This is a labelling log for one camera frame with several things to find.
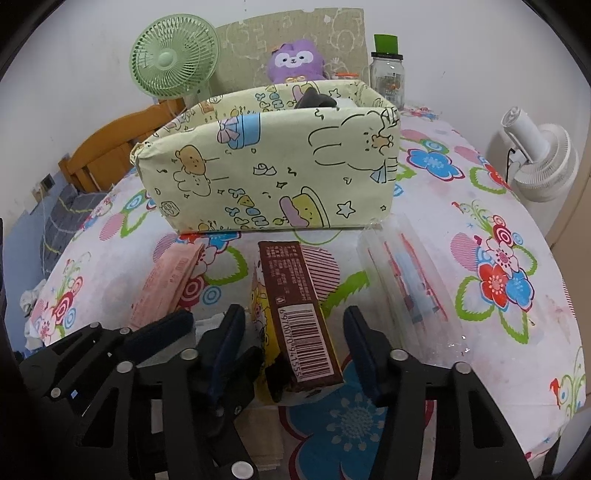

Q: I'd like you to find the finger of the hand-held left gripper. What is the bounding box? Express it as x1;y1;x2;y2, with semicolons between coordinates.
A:
122;308;195;358

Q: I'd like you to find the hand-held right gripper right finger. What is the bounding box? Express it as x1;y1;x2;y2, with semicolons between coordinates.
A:
342;305;536;480

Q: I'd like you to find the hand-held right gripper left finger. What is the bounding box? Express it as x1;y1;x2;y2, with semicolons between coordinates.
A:
74;304;250;480

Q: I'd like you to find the white cloth roll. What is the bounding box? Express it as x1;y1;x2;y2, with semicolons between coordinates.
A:
193;311;228;335

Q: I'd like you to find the yellow cartoon packet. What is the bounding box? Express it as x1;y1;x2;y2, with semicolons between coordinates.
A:
249;268;280;404

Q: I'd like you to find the pink packet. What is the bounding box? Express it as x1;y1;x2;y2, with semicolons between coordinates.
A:
128;244;206;329

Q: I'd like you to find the clear plastic package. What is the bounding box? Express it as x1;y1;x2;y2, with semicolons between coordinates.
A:
356;215;465;356

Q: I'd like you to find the brown rectangular box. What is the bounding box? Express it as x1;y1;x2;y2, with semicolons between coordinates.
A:
257;240;345;393

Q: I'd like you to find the beige cloth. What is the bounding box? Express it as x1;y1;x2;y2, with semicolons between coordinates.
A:
240;404;283;469

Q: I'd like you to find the yellow cartoon print storage box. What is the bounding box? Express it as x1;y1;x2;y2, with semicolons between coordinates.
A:
130;78;400;234

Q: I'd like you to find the dark grey cloth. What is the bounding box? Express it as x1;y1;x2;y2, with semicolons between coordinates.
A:
295;89;339;112

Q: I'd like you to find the white crumpled cloth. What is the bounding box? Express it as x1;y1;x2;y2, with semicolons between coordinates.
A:
18;279;49;349

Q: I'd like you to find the grey plaid pillow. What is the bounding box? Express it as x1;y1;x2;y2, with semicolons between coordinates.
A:
39;189;109;259

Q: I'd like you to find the blue bedsheet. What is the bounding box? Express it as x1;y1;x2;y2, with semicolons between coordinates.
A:
0;217;61;361

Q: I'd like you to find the beige door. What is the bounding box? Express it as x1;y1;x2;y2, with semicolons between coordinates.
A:
545;175;589;259

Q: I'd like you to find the white standing fan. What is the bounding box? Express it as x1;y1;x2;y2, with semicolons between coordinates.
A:
501;107;580;203

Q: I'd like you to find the green desk fan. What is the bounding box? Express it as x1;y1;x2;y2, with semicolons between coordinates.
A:
129;14;220;114

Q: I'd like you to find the glass jar with green lid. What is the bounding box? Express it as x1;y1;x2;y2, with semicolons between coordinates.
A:
369;34;406;112

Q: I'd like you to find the purple plush toy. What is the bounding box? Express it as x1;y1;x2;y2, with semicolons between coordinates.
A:
267;38;329;85

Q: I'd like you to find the green patterned board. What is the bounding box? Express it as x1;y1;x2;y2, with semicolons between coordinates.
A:
215;7;368;90

